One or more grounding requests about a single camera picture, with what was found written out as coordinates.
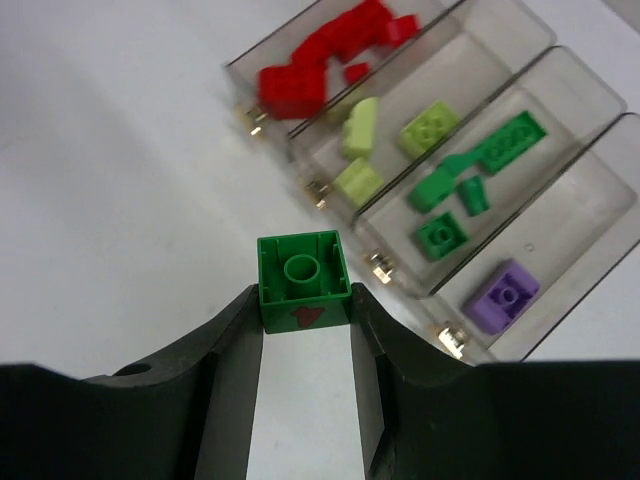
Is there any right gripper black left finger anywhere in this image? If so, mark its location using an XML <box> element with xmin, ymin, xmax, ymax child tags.
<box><xmin>1</xmin><ymin>286</ymin><xmax>263</xmax><ymax>479</ymax></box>

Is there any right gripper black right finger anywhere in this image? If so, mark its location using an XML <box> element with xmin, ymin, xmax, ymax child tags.
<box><xmin>350</xmin><ymin>283</ymin><xmax>639</xmax><ymax>479</ymax></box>

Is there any purple curved lego brick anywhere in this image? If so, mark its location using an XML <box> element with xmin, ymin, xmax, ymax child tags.
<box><xmin>462</xmin><ymin>259</ymin><xmax>541</xmax><ymax>335</ymax></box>

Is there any dark green square lego brick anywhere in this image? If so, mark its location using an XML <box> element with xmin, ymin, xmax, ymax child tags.
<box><xmin>257</xmin><ymin>230</ymin><xmax>352</xmax><ymax>334</ymax></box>

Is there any dark green lego cluster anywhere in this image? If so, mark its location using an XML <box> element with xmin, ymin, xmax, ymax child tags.
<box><xmin>407</xmin><ymin>150</ymin><xmax>490</xmax><ymax>261</ymax></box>

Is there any light green 2x3 lego brick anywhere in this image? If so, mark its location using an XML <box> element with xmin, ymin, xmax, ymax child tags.
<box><xmin>398</xmin><ymin>100</ymin><xmax>460</xmax><ymax>159</ymax></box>

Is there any green 2x4 lego brick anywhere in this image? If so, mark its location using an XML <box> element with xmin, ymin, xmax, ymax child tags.
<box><xmin>477</xmin><ymin>110</ymin><xmax>547</xmax><ymax>175</ymax></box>

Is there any red lego brick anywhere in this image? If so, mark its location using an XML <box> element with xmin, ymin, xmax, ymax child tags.
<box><xmin>257</xmin><ymin>1</ymin><xmax>419</xmax><ymax>120</ymax></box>

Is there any small red lego wedge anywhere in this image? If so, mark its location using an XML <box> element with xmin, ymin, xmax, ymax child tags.
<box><xmin>343</xmin><ymin>62</ymin><xmax>370</xmax><ymax>86</ymax></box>

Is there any light green square lego brick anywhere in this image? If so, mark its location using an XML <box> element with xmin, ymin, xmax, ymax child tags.
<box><xmin>333</xmin><ymin>158</ymin><xmax>384</xmax><ymax>207</ymax></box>

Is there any clear bin for purple legos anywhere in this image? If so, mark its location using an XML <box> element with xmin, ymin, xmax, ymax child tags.
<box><xmin>426</xmin><ymin>113</ymin><xmax>639</xmax><ymax>364</ymax></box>

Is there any clear bin for light green legos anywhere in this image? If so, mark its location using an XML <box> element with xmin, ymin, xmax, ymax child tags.
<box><xmin>289</xmin><ymin>1</ymin><xmax>555</xmax><ymax>216</ymax></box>

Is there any clear bin for red legos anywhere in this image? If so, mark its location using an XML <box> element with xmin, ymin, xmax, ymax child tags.
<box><xmin>225</xmin><ymin>1</ymin><xmax>445</xmax><ymax>137</ymax></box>

